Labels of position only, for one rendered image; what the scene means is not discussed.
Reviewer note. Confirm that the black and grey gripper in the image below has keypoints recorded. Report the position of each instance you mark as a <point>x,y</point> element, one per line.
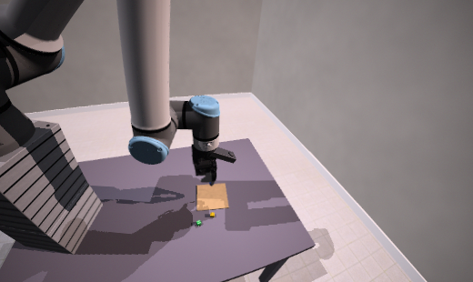
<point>206,163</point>

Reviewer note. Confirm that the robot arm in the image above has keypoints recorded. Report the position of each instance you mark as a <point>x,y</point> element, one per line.
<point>30,38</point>

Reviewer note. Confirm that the peach square mat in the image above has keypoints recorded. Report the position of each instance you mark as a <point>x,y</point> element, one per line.
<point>211,197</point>

